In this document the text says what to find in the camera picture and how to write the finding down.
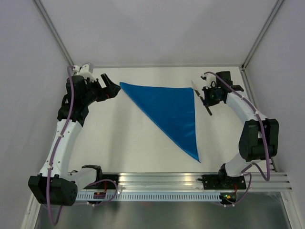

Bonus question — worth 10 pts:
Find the left aluminium frame post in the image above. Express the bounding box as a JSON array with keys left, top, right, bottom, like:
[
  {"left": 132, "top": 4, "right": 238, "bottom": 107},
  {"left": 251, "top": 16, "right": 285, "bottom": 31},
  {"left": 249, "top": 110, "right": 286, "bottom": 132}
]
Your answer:
[{"left": 32, "top": 0, "right": 74, "bottom": 65}]

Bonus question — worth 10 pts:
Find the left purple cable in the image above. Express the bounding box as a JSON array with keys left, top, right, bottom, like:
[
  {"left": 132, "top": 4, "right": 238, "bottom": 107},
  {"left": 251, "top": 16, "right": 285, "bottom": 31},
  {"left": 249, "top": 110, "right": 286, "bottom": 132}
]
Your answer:
[{"left": 46, "top": 65, "right": 119, "bottom": 226}]

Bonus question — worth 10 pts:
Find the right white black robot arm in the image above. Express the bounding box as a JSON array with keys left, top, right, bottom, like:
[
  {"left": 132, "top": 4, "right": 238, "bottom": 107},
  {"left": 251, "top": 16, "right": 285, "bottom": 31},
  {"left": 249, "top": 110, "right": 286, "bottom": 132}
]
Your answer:
[{"left": 106, "top": 71, "right": 279, "bottom": 188}]

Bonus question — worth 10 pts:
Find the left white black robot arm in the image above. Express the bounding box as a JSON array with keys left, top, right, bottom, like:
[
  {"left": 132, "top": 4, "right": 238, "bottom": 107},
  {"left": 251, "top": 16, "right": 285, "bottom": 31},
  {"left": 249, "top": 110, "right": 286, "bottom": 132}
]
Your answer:
[{"left": 28, "top": 74, "right": 121, "bottom": 206}]

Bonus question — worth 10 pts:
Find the aluminium mounting rail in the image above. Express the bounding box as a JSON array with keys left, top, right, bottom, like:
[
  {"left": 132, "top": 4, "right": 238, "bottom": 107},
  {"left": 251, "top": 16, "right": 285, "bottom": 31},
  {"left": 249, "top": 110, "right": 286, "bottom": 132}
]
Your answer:
[{"left": 115, "top": 172, "right": 292, "bottom": 192}]

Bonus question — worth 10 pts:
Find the steel knife dark handle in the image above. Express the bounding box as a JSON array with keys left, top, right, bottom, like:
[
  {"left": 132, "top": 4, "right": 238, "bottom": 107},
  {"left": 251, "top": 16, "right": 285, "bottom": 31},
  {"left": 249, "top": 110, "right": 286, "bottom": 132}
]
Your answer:
[{"left": 191, "top": 81, "right": 213, "bottom": 116}]

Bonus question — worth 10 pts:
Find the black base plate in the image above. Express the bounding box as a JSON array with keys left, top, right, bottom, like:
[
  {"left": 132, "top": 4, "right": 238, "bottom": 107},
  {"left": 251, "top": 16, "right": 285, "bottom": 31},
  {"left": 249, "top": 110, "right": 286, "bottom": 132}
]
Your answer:
[
  {"left": 95, "top": 174, "right": 119, "bottom": 190},
  {"left": 198, "top": 174, "right": 246, "bottom": 190}
]

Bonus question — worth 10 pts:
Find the white slotted cable duct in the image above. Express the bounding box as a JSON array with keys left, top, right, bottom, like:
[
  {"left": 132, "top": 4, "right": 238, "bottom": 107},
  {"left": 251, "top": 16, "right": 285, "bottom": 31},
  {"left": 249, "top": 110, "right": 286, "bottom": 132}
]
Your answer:
[{"left": 76, "top": 191, "right": 221, "bottom": 202}]

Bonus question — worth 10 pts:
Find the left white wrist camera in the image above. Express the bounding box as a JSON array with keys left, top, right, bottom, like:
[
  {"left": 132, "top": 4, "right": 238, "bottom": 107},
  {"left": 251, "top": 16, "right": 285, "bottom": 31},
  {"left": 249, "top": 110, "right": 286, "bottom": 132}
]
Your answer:
[{"left": 72, "top": 62, "right": 96, "bottom": 82}]

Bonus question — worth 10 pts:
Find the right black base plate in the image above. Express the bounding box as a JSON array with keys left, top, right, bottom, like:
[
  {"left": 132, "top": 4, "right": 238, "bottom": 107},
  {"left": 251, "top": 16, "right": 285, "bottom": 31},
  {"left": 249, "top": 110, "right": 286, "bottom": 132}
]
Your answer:
[{"left": 198, "top": 174, "right": 246, "bottom": 190}]

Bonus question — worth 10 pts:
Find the blue cloth napkin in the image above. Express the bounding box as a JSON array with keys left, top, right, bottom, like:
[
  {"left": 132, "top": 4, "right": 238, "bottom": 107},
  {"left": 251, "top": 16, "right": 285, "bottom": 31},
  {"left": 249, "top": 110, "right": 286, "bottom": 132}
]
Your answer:
[{"left": 120, "top": 82, "right": 200, "bottom": 161}]

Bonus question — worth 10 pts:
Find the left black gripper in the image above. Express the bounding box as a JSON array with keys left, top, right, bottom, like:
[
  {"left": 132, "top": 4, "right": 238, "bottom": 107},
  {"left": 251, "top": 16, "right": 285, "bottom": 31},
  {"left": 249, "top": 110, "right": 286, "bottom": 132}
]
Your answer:
[{"left": 81, "top": 74, "right": 121, "bottom": 105}]

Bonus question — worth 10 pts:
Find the right aluminium frame post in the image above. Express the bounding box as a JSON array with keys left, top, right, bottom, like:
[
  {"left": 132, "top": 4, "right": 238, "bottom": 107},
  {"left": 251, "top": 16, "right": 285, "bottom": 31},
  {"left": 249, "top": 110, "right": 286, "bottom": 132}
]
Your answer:
[{"left": 241, "top": 0, "right": 285, "bottom": 71}]

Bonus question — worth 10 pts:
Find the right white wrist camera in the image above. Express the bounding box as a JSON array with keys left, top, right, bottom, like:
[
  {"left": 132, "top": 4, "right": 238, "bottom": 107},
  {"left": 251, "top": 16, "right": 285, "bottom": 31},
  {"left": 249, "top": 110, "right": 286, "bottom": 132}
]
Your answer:
[{"left": 201, "top": 73, "right": 217, "bottom": 88}]

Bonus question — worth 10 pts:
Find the aluminium frame post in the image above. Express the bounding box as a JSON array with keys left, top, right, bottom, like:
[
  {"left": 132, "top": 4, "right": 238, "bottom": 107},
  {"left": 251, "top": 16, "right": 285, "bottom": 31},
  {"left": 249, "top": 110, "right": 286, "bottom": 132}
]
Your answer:
[
  {"left": 241, "top": 0, "right": 285, "bottom": 71},
  {"left": 32, "top": 0, "right": 74, "bottom": 65}
]

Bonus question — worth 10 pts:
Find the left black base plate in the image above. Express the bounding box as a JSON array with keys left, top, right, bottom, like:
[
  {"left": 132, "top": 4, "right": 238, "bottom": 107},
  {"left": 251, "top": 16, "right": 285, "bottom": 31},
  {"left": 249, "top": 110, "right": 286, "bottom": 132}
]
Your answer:
[{"left": 95, "top": 174, "right": 119, "bottom": 190}]

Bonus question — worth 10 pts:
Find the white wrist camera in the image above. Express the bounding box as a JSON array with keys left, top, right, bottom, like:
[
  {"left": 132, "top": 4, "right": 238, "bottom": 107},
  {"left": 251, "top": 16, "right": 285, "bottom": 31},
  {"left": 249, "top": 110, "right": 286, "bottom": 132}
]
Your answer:
[
  {"left": 201, "top": 73, "right": 217, "bottom": 88},
  {"left": 72, "top": 62, "right": 96, "bottom": 82}
]

